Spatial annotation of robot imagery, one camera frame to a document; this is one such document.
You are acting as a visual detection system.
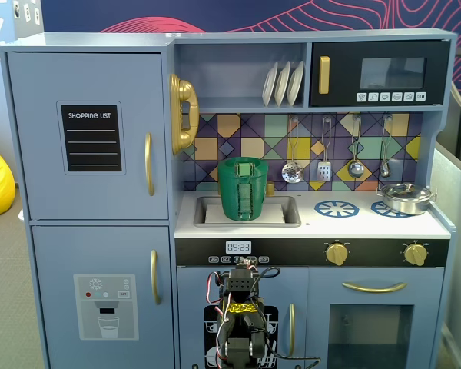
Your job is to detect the steel pot with lid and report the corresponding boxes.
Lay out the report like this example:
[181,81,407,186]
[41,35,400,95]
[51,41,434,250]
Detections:
[376,182,439,217]

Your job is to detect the green plastic jug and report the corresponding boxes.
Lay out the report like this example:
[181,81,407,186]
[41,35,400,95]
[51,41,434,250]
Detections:
[217,161,270,224]

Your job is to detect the steel toy skimmer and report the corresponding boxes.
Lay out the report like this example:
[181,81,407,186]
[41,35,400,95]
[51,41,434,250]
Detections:
[280,116,306,185]

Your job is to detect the grey toy sink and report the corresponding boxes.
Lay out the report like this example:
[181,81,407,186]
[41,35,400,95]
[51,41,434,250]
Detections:
[193,194,303,228]

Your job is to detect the steel toy spatula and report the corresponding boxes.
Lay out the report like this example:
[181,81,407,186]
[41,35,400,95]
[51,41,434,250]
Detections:
[316,116,333,182]

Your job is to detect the gold toy telephone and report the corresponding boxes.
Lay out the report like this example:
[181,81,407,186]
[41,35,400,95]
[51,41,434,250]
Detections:
[168,72,201,156]

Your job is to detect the white toy plate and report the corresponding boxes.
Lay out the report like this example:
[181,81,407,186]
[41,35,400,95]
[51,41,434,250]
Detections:
[261,61,279,108]
[286,60,306,107]
[274,60,292,108]

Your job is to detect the blue dishwasher door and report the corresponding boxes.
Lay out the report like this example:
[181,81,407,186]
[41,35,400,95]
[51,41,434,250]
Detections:
[176,266,310,369]

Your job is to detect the steel toy ladle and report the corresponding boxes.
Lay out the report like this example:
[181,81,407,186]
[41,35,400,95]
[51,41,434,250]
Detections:
[347,114,366,179]

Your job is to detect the gold stove knob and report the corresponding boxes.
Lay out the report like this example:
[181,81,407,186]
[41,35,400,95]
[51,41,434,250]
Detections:
[324,241,350,267]
[403,241,429,268]

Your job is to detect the black dishwasher sticker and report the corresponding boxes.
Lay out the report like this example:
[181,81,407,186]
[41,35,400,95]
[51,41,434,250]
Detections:
[203,304,280,369]

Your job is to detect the black shopping list chalkboard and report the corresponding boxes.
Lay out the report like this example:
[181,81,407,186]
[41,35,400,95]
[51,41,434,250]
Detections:
[56,101,126,176]

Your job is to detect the blue oven door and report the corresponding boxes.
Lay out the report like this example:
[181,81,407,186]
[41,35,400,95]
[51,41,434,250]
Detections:
[307,267,445,369]

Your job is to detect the steel toy spoon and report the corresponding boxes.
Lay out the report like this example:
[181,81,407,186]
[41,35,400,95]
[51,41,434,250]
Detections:
[379,114,393,179]

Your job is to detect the black microwave door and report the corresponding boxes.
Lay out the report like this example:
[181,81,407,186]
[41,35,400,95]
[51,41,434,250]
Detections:
[309,39,451,108]

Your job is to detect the grey water dispenser sticker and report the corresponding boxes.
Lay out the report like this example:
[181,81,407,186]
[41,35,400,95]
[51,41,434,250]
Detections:
[73,273,141,341]

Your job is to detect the blue freezer door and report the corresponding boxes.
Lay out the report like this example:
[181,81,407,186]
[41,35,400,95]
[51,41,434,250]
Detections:
[30,225,176,369]

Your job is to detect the blue toy kitchen unit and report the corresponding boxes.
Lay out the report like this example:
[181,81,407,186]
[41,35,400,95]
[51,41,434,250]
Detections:
[0,28,458,369]

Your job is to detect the blue fridge door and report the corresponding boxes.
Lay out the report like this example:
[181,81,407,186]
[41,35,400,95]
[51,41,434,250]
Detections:
[6,52,170,221]

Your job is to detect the long gold fridge handle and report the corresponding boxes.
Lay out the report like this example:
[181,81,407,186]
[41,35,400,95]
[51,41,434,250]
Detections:
[144,132,156,198]

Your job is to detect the black camera cable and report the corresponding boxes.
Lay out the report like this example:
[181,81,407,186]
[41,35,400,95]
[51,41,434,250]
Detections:
[253,265,323,369]

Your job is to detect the red white servo wires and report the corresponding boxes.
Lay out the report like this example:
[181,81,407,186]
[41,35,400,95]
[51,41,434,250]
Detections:
[206,270,234,336]

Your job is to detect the short gold freezer handle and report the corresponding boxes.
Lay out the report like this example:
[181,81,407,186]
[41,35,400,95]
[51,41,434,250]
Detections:
[150,249,163,306]

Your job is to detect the gold dishwasher handle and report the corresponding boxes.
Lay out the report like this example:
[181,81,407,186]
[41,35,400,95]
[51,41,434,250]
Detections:
[288,303,297,358]

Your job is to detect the gold oven handle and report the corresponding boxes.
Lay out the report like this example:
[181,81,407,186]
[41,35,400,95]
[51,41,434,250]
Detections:
[341,281,409,294]

